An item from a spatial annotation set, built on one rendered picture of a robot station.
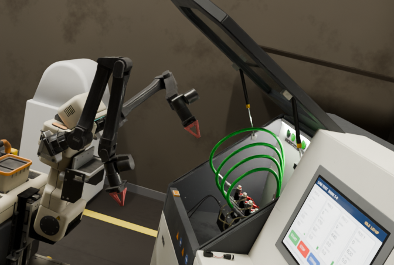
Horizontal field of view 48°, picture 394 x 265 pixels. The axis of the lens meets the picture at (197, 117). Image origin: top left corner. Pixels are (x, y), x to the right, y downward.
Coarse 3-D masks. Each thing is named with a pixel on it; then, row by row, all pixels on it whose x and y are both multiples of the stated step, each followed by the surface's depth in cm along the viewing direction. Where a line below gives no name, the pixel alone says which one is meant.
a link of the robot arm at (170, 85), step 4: (164, 72) 244; (168, 72) 240; (164, 76) 239; (168, 76) 240; (172, 76) 240; (164, 80) 239; (168, 80) 237; (172, 80) 234; (168, 84) 230; (172, 84) 227; (176, 84) 241; (168, 88) 224; (172, 88) 221; (176, 88) 227; (168, 92) 217; (172, 92) 212; (176, 92) 214; (168, 100) 207; (172, 108) 209
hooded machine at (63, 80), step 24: (48, 72) 361; (72, 72) 357; (48, 96) 364; (72, 96) 360; (24, 120) 369; (48, 120) 365; (24, 144) 373; (96, 144) 375; (48, 168) 373; (96, 192) 410
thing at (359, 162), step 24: (312, 144) 170; (336, 144) 156; (360, 144) 159; (312, 168) 164; (336, 168) 151; (360, 168) 140; (384, 168) 132; (288, 192) 171; (360, 192) 136; (384, 192) 127; (288, 216) 165; (264, 240) 173; (264, 264) 166; (384, 264) 117
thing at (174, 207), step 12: (168, 192) 237; (168, 204) 233; (180, 204) 219; (168, 216) 228; (180, 216) 206; (168, 228) 224; (180, 228) 202; (192, 228) 198; (192, 240) 186; (180, 252) 196; (180, 264) 193
